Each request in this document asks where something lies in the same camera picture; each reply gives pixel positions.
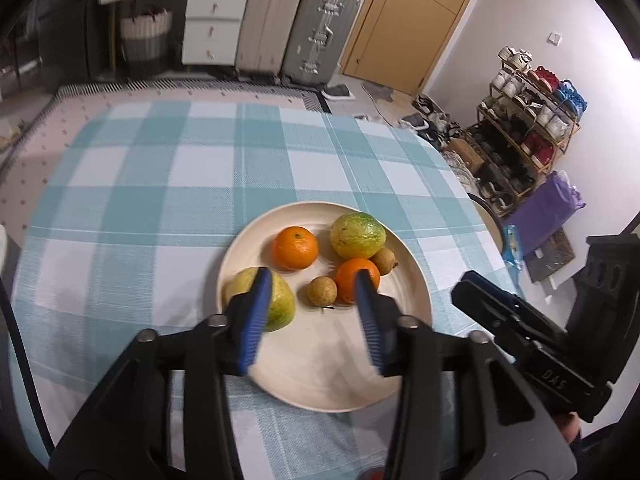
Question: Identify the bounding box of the wooden door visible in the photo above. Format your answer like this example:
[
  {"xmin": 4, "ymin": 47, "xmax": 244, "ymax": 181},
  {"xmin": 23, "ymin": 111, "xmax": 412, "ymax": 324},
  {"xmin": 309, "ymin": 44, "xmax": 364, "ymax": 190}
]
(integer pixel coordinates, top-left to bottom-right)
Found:
[{"xmin": 341, "ymin": 0, "xmax": 470, "ymax": 94}]

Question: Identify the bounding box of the brown longan back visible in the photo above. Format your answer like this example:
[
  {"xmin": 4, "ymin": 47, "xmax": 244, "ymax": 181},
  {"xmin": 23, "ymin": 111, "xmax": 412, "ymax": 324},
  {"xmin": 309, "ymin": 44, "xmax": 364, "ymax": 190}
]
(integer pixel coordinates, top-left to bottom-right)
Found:
[{"xmin": 370, "ymin": 247, "xmax": 398, "ymax": 275}]

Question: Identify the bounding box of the white wall switch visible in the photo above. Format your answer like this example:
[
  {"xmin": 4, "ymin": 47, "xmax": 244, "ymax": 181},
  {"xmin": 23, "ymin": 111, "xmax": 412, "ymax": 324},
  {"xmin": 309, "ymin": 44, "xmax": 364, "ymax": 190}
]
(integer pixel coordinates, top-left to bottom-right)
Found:
[{"xmin": 548, "ymin": 32, "xmax": 562, "ymax": 46}]

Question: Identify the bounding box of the orange mandarin back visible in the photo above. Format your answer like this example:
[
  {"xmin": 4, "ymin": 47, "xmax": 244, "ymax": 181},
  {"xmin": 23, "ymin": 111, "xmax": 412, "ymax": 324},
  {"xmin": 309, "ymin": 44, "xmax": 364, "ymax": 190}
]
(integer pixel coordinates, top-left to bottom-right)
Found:
[{"xmin": 271, "ymin": 226, "xmax": 319, "ymax": 271}]

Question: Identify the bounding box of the woven laundry basket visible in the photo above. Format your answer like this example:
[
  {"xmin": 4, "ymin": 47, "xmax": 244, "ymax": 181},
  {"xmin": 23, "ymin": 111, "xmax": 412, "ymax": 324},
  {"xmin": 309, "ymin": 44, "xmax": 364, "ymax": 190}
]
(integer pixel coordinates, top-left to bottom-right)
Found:
[{"xmin": 120, "ymin": 6, "xmax": 172, "ymax": 78}]

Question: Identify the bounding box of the brown longan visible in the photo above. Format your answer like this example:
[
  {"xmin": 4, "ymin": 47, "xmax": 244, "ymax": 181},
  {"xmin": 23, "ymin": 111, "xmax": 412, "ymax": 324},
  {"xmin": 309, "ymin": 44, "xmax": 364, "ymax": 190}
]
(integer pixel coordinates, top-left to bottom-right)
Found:
[
  {"xmin": 307, "ymin": 276, "xmax": 337, "ymax": 308},
  {"xmin": 370, "ymin": 247, "xmax": 398, "ymax": 275}
]

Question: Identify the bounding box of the shoe rack with shoes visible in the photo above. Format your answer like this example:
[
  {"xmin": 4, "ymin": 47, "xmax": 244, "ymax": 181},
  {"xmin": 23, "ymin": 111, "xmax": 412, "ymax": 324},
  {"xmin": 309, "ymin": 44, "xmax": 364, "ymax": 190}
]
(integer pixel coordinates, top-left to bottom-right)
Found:
[{"xmin": 465, "ymin": 46, "xmax": 588, "ymax": 218}]

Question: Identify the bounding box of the orange mandarin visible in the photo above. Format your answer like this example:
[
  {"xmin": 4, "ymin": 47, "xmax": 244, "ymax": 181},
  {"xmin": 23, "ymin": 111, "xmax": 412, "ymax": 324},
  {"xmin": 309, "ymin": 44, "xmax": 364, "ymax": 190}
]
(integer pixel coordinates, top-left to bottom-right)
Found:
[
  {"xmin": 334, "ymin": 258, "xmax": 381, "ymax": 304},
  {"xmin": 271, "ymin": 226, "xmax": 319, "ymax": 271}
]

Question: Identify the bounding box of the large green-yellow citrus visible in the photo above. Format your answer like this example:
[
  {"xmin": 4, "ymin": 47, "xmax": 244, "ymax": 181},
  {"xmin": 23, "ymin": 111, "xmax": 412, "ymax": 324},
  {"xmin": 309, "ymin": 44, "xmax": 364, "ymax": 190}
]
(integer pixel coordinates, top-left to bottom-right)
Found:
[{"xmin": 222, "ymin": 266, "xmax": 296, "ymax": 333}]

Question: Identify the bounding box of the silver aluminium suitcase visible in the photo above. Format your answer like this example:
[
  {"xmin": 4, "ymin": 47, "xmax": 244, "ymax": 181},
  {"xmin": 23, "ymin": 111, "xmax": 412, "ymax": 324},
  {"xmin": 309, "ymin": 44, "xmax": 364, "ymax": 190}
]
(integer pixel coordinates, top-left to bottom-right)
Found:
[{"xmin": 282, "ymin": 0, "xmax": 360, "ymax": 86}]

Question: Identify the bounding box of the right hand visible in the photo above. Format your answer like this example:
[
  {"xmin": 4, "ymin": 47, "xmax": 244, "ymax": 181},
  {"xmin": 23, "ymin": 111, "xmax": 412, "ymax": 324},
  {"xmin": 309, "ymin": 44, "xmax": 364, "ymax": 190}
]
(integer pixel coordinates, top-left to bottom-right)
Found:
[{"xmin": 553, "ymin": 413, "xmax": 580, "ymax": 444}]

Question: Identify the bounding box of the teal checked tablecloth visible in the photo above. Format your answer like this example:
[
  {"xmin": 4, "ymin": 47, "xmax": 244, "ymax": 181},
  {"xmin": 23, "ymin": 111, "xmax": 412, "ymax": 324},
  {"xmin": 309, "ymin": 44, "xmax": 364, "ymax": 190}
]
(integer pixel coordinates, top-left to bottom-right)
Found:
[{"xmin": 7, "ymin": 98, "xmax": 526, "ymax": 480}]

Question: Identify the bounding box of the purple plastic bag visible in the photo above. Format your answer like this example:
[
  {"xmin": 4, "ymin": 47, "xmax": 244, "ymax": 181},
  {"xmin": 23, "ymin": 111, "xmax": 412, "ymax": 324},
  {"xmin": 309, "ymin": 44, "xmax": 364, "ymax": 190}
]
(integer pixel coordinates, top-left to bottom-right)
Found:
[{"xmin": 503, "ymin": 171, "xmax": 586, "ymax": 256}]

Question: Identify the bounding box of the brown longan front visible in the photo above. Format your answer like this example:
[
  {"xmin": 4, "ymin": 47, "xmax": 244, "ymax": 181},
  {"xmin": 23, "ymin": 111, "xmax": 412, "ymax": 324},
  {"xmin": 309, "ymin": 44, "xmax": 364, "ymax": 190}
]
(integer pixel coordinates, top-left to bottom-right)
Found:
[{"xmin": 307, "ymin": 276, "xmax": 337, "ymax": 308}]

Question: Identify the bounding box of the cream round plate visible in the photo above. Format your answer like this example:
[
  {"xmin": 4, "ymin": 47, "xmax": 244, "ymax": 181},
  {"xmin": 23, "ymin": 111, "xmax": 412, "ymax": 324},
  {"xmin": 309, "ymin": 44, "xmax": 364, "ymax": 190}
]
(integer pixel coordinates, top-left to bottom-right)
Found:
[{"xmin": 214, "ymin": 200, "xmax": 434, "ymax": 414}]

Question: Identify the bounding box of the beige suitcase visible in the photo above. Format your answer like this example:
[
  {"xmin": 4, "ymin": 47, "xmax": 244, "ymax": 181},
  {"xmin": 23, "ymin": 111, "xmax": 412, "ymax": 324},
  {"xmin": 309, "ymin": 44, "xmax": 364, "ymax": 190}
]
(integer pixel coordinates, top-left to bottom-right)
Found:
[{"xmin": 235, "ymin": 0, "xmax": 300, "ymax": 76}]

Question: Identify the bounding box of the orange mandarin front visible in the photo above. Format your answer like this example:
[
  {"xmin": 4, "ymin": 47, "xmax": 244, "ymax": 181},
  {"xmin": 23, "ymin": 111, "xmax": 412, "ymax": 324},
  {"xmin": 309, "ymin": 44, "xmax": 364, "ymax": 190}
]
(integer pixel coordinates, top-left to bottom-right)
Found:
[{"xmin": 334, "ymin": 258, "xmax": 381, "ymax": 304}]

